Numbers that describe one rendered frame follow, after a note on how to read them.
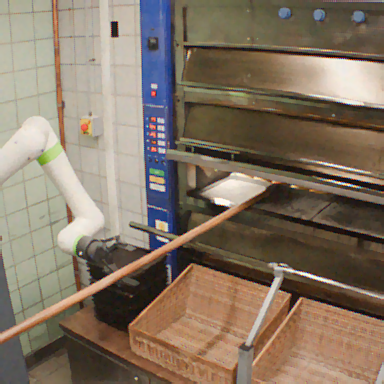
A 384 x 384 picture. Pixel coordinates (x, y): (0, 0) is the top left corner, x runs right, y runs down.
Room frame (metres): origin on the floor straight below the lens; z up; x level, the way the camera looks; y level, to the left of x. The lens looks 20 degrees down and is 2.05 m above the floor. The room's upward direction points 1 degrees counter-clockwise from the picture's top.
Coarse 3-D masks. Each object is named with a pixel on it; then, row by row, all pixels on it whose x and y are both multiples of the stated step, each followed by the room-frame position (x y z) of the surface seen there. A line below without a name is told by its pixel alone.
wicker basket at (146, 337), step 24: (192, 264) 2.29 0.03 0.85; (168, 288) 2.15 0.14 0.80; (192, 288) 2.26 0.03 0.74; (216, 288) 2.19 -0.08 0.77; (240, 288) 2.12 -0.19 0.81; (264, 288) 2.05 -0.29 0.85; (144, 312) 2.01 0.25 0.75; (168, 312) 2.14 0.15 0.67; (192, 312) 2.22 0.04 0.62; (216, 312) 2.15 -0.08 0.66; (240, 312) 2.08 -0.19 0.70; (144, 336) 1.88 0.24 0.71; (168, 336) 2.05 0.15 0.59; (192, 336) 2.05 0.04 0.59; (216, 336) 2.05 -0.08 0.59; (240, 336) 2.04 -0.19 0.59; (264, 336) 1.80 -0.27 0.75; (168, 360) 1.81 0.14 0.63; (192, 360) 1.72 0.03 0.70; (216, 360) 1.86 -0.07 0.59
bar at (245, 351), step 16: (192, 240) 1.88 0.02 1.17; (224, 256) 1.78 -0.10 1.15; (240, 256) 1.74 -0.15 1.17; (288, 272) 1.61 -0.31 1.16; (304, 272) 1.59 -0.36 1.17; (272, 288) 1.60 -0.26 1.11; (336, 288) 1.50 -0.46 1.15; (352, 288) 1.47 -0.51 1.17; (256, 320) 1.53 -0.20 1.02; (256, 336) 1.50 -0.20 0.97; (240, 352) 1.46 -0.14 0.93; (240, 368) 1.46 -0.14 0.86
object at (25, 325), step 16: (240, 208) 2.14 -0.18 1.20; (208, 224) 1.96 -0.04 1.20; (176, 240) 1.81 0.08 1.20; (144, 256) 1.69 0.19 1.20; (160, 256) 1.72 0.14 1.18; (128, 272) 1.59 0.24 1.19; (96, 288) 1.47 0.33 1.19; (64, 304) 1.36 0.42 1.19; (32, 320) 1.26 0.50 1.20; (0, 336) 1.17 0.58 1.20
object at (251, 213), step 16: (208, 208) 2.28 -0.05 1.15; (224, 208) 2.23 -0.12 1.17; (256, 208) 2.18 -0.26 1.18; (272, 224) 2.08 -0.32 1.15; (288, 224) 2.03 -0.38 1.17; (304, 224) 1.99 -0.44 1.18; (320, 224) 1.99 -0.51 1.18; (336, 240) 1.89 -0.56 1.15; (352, 240) 1.85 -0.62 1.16; (368, 240) 1.81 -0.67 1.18
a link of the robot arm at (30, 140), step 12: (24, 132) 1.71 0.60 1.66; (36, 132) 1.72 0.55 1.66; (12, 144) 1.70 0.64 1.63; (24, 144) 1.69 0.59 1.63; (36, 144) 1.70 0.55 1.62; (0, 156) 1.69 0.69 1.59; (12, 156) 1.68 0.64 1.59; (24, 156) 1.69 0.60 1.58; (36, 156) 1.71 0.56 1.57; (0, 168) 1.68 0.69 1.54; (12, 168) 1.69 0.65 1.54; (0, 180) 1.69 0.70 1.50
